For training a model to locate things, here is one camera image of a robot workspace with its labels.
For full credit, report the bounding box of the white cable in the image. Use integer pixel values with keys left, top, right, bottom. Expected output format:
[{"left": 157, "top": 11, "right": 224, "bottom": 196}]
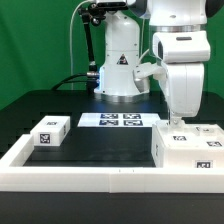
[{"left": 68, "top": 0, "right": 98, "bottom": 91}]

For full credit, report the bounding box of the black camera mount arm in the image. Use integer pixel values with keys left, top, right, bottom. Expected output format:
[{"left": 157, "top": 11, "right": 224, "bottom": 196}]
[{"left": 78, "top": 3, "right": 106, "bottom": 72}]

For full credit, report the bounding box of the white cabinet door panel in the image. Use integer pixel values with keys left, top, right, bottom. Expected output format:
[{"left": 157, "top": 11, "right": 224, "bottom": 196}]
[{"left": 155, "top": 120, "right": 203, "bottom": 149}]

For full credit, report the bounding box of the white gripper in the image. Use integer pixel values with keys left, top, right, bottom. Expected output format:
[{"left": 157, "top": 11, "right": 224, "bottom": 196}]
[{"left": 152, "top": 31, "right": 210, "bottom": 128}]

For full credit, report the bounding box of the white U-shaped border frame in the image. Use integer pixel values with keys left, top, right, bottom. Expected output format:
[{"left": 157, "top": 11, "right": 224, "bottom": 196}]
[{"left": 0, "top": 134, "right": 224, "bottom": 193}]

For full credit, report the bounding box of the white marker sheet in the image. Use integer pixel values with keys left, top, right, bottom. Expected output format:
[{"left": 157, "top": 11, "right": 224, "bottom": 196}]
[{"left": 78, "top": 113, "right": 160, "bottom": 128}]

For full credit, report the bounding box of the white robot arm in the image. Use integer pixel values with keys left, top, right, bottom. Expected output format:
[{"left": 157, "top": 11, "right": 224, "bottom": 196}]
[{"left": 94, "top": 0, "right": 224, "bottom": 125}]

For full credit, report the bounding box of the black cables bundle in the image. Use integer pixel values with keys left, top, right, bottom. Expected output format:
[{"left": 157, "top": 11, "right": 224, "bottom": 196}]
[{"left": 50, "top": 70, "right": 101, "bottom": 92}]

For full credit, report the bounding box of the white cabinet body box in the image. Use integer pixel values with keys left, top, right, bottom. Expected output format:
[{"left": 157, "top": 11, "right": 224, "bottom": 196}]
[{"left": 151, "top": 121, "right": 224, "bottom": 168}]

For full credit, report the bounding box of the small white cabinet top block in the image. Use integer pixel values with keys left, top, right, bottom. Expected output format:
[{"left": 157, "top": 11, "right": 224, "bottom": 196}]
[{"left": 30, "top": 116, "right": 70, "bottom": 146}]

